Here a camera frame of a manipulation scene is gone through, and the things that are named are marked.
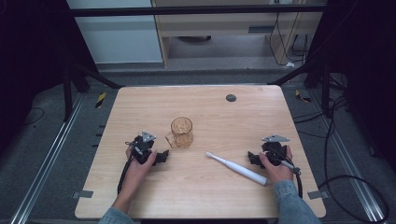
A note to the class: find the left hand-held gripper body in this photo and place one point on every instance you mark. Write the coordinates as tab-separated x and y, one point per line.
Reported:
142	146

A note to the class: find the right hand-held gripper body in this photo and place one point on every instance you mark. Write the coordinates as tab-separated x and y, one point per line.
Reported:
274	152

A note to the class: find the person's right hand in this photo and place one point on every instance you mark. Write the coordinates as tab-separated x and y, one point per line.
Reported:
277	172

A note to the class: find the person's left hand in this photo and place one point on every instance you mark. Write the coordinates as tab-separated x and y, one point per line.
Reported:
138	172

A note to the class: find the white electric toothbrush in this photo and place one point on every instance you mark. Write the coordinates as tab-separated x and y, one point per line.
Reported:
238	169

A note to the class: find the amber glass cup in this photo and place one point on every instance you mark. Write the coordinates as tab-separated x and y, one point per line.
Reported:
180	132

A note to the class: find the grey round table grommet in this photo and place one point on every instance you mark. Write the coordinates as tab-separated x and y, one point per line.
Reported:
231	98

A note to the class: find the yellow black floor tape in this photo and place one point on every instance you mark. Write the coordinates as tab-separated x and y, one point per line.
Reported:
302	97
100	100

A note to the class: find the black metal stand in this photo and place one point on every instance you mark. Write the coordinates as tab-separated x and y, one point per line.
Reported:
81	81
320	77

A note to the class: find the white cabinet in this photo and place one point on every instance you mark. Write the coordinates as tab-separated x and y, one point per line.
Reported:
118	40

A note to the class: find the black curtain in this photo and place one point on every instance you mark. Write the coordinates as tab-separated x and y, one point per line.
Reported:
367	62
31	62

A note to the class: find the light wooden desk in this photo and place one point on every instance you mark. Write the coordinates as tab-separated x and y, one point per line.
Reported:
218	23

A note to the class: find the grey metal table bracket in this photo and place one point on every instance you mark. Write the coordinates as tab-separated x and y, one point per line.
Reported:
82	194
318	194

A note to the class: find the aluminium floor rail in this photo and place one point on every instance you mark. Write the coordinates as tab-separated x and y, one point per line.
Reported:
46	161
348	161

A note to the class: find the black horizontal frame bar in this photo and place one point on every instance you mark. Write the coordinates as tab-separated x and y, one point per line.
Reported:
186	11

